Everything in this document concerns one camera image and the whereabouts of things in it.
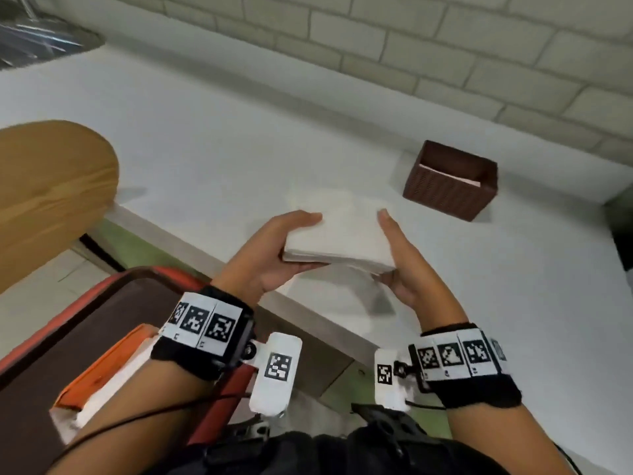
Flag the person's right hand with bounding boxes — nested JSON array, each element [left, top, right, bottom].
[[376, 208, 471, 337]]

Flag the person's left hand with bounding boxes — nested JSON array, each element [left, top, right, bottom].
[[212, 210, 330, 307]]

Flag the stack of white napkins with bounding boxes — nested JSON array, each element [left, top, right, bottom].
[[281, 192, 397, 275]]

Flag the person's right forearm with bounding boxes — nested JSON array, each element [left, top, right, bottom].
[[446, 395, 570, 475]]

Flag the person's left forearm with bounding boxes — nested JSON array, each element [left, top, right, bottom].
[[48, 360, 224, 475]]

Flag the brown wicker basket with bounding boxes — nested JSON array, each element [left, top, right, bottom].
[[402, 140, 499, 222]]

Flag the pale napkins in basket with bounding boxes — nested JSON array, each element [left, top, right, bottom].
[[419, 163, 483, 187]]

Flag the black marker wristband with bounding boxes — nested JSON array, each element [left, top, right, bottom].
[[150, 285, 256, 382], [407, 322, 523, 410]]

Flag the person's black clothing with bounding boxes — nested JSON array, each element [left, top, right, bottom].
[[162, 425, 585, 475]]

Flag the orange and white napkin packet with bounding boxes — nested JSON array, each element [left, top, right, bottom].
[[49, 323, 165, 446]]

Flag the round wooden board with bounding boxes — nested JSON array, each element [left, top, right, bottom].
[[0, 120, 120, 295]]

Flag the red plastic crate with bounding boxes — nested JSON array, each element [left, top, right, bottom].
[[0, 265, 259, 475]]

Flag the metal sink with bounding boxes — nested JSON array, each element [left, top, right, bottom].
[[0, 0, 106, 71]]

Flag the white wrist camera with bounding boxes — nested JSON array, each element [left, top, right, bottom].
[[374, 347, 422, 412], [248, 332, 303, 418]]

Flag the black chest mount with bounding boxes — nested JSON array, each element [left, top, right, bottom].
[[350, 403, 430, 442]]

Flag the black cable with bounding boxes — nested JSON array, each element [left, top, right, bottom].
[[48, 392, 254, 471]]

